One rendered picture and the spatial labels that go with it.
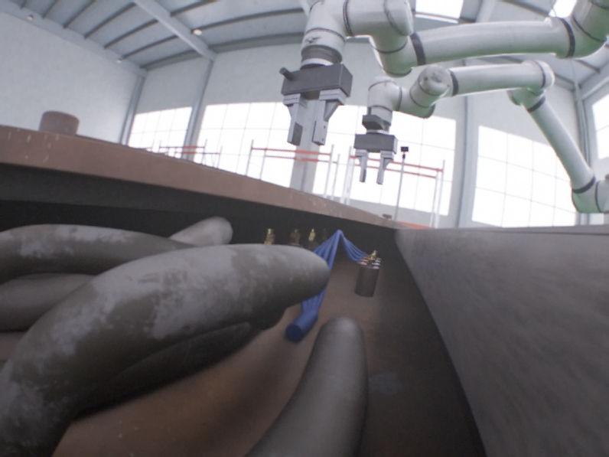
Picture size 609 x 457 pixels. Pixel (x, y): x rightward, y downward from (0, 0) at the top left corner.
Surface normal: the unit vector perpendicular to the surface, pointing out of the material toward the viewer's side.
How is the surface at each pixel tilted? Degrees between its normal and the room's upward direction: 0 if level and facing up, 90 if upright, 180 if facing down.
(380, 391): 0
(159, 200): 90
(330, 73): 90
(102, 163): 90
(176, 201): 90
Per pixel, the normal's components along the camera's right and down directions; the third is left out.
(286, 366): 0.17, -0.98
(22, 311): 0.90, -0.09
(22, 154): 0.83, 0.17
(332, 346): -0.13, -0.99
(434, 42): -0.35, 0.40
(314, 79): -0.54, -0.04
